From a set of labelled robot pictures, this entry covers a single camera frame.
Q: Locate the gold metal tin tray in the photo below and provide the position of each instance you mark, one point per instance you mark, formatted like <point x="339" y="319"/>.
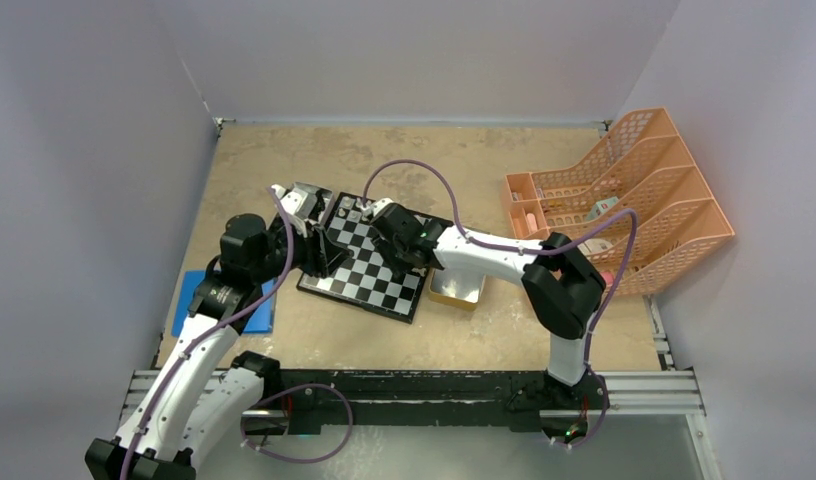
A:
<point x="456" y="288"/>

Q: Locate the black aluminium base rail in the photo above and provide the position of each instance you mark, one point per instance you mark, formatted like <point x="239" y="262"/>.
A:
<point x="522" y="401"/>

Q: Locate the silver pink tin tray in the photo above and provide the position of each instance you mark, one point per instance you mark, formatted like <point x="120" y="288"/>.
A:
<point x="308" y="201"/>

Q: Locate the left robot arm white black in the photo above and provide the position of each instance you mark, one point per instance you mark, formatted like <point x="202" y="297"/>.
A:
<point x="178" y="423"/>

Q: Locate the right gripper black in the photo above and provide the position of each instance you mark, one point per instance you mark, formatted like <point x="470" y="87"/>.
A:
<point x="402" y="263"/>

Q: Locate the small box in organizer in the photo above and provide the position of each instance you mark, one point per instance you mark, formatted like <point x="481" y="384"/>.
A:
<point x="601" y="207"/>

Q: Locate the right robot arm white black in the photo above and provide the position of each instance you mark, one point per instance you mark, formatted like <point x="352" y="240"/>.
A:
<point x="563" y="287"/>

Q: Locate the black white chessboard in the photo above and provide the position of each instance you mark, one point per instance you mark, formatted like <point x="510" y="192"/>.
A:
<point x="364" y="281"/>

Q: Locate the orange plastic file organizer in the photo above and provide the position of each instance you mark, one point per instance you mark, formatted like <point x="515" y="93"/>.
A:
<point x="643" y="160"/>

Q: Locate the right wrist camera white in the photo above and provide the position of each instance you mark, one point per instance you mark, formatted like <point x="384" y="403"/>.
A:
<point x="370" y="209"/>

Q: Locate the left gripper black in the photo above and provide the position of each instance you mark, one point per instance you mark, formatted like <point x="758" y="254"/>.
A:
<point x="321" y="255"/>

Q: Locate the blue notebook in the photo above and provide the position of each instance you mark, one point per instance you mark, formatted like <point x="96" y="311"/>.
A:
<point x="260" y="322"/>

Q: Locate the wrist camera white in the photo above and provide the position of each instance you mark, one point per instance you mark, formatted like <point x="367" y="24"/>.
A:
<point x="370" y="209"/>
<point x="301" y="226"/>

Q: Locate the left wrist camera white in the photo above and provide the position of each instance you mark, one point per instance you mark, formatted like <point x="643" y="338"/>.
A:
<point x="301" y="226"/>

